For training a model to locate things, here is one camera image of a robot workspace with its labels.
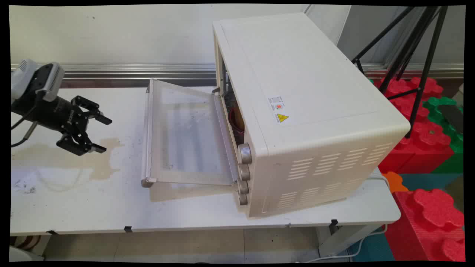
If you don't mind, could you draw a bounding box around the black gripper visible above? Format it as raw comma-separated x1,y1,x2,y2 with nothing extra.
11,91,113,156

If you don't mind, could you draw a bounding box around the glass oven door with handle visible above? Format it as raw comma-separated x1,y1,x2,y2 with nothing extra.
141,78,239,188

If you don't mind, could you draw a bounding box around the red bowl inside oven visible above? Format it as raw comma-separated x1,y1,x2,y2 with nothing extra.
228,105,246,137

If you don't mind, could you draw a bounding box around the large silver oven knob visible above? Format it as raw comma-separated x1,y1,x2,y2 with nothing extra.
237,143,253,164

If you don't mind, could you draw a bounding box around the white label sticker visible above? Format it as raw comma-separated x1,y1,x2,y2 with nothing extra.
268,96,286,111

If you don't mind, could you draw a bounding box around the cream toaster oven body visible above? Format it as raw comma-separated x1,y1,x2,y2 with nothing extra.
212,12,412,219

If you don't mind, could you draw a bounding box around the white table leg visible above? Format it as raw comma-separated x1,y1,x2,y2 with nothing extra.
315,224,383,258

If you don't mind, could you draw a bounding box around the orange foam piece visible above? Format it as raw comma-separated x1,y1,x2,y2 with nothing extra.
381,171,409,194

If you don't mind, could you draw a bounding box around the teal foam floor mat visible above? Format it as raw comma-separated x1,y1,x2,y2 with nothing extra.
348,173,463,262

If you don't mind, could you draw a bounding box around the red foam block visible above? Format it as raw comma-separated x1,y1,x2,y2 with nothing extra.
383,188,466,262
372,76,455,174

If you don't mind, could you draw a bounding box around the black tripod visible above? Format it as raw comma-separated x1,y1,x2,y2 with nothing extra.
351,5,449,139

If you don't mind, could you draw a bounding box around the green foam block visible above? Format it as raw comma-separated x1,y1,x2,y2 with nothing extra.
422,96,465,174

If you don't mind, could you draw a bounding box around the black flat foam piece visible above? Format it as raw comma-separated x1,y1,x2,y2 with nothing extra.
437,104,465,135

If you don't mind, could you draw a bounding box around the black cable with grey plug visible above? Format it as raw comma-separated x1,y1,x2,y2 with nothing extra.
11,122,39,148

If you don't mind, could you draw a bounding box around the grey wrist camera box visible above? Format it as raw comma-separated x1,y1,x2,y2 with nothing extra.
36,62,66,103

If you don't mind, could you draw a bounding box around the thin black camera cable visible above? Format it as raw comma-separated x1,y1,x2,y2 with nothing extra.
11,95,42,131

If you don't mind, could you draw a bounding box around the aluminium wall rail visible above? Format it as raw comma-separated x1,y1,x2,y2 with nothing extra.
11,62,465,80

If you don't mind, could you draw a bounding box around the white power cable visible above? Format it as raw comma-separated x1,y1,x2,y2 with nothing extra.
296,168,392,264

